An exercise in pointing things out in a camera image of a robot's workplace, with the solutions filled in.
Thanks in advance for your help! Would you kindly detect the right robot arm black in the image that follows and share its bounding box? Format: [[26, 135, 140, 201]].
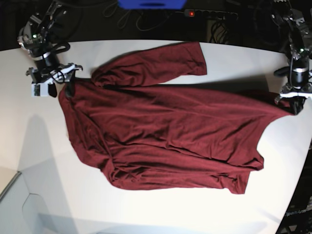
[[18, 0, 83, 98]]

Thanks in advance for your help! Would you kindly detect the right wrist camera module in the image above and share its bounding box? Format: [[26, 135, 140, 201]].
[[31, 83, 49, 97]]

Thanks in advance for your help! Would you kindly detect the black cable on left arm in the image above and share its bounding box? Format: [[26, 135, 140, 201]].
[[287, 56, 297, 86]]

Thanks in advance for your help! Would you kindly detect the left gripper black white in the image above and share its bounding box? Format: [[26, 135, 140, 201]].
[[274, 67, 312, 115]]

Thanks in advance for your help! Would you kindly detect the blue box at table back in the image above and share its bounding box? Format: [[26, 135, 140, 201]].
[[117, 0, 186, 10]]

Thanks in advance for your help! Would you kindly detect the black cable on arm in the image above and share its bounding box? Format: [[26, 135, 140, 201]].
[[50, 41, 72, 53], [287, 56, 297, 86]]

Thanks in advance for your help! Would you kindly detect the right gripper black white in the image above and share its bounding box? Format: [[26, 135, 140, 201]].
[[26, 52, 83, 98]]

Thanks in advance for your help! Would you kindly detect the dark red long-sleeve t-shirt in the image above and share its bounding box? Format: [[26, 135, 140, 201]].
[[58, 42, 293, 194]]

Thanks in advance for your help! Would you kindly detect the black OpenArm labelled case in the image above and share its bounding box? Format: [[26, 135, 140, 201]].
[[276, 148, 312, 234]]

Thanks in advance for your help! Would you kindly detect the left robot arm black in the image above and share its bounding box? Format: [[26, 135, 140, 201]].
[[272, 0, 312, 115]]

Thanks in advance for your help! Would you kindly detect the black power strip red light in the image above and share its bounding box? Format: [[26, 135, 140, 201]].
[[183, 9, 238, 20]]

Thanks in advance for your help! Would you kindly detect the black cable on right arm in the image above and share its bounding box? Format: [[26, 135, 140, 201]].
[[50, 41, 72, 53]]

